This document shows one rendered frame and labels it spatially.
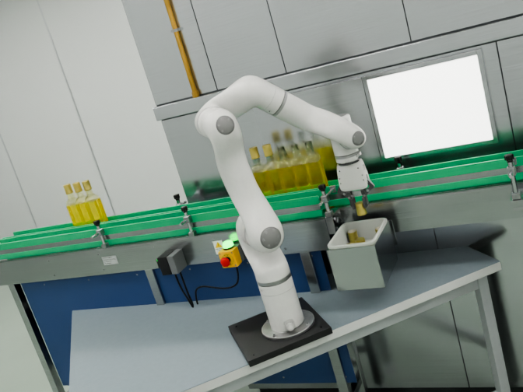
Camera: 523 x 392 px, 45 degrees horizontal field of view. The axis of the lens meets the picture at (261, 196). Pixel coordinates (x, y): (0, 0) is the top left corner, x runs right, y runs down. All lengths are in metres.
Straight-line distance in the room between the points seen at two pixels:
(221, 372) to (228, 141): 0.77
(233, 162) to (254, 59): 0.71
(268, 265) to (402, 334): 0.93
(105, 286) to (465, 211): 1.62
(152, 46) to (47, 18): 4.24
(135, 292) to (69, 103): 4.34
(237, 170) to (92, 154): 5.12
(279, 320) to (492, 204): 0.83
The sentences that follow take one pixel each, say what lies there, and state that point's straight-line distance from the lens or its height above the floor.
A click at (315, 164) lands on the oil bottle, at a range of 2.43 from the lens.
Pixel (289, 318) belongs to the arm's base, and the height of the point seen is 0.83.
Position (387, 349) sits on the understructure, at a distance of 2.92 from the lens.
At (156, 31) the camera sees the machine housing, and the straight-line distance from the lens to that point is 2.80.
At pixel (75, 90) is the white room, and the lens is 6.97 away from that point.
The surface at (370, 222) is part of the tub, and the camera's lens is 2.34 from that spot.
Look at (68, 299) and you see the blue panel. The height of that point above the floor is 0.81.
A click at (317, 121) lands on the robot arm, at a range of 2.08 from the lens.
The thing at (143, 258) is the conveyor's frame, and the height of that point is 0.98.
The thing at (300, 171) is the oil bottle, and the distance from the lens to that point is 2.46.
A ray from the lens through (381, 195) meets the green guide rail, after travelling 2.38.
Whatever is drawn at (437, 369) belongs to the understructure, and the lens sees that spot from 2.93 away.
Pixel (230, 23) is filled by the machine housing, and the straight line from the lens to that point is 2.63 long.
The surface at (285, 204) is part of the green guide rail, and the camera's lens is 2.40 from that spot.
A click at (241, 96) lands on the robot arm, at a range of 2.02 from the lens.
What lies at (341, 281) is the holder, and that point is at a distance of 2.23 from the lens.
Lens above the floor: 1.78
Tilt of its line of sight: 15 degrees down
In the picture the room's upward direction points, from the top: 17 degrees counter-clockwise
